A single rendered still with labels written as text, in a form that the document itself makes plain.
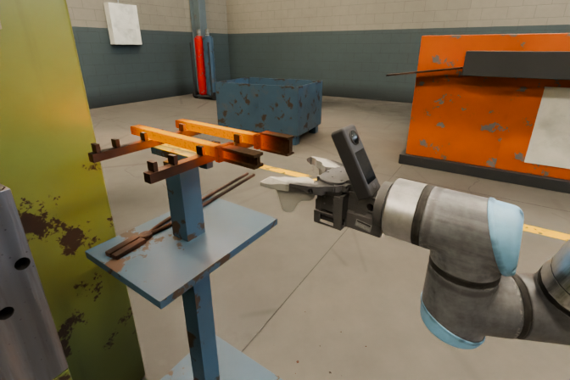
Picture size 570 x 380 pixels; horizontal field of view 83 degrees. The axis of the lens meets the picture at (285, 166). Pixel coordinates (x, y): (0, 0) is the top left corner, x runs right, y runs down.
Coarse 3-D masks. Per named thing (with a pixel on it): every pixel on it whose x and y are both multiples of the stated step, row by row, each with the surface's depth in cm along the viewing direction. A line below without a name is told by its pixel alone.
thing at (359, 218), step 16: (320, 176) 53; (336, 176) 53; (336, 192) 50; (352, 192) 51; (384, 192) 47; (320, 208) 55; (336, 208) 52; (352, 208) 52; (368, 208) 51; (336, 224) 52; (352, 224) 53; (368, 224) 51
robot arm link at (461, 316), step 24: (432, 264) 46; (432, 288) 46; (456, 288) 42; (480, 288) 41; (504, 288) 44; (432, 312) 46; (456, 312) 43; (480, 312) 43; (504, 312) 43; (456, 336) 44; (480, 336) 45; (504, 336) 44
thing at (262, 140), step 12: (180, 120) 93; (192, 120) 93; (204, 132) 88; (216, 132) 85; (228, 132) 82; (240, 132) 80; (252, 132) 80; (264, 132) 76; (276, 132) 76; (264, 144) 77; (276, 144) 75; (288, 144) 73
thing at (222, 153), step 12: (132, 132) 87; (156, 132) 80; (168, 132) 80; (180, 144) 76; (192, 144) 73; (204, 144) 70; (216, 144) 70; (228, 144) 69; (216, 156) 67; (228, 156) 68; (240, 156) 66; (252, 156) 62; (252, 168) 63
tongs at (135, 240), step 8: (240, 176) 122; (248, 176) 122; (240, 184) 117; (216, 192) 110; (224, 192) 109; (208, 200) 103; (160, 224) 90; (168, 224) 89; (144, 232) 85; (152, 232) 86; (128, 240) 82; (136, 240) 82; (144, 240) 82; (112, 248) 78; (120, 248) 79; (128, 248) 78; (136, 248) 80; (112, 256) 76; (120, 256) 76
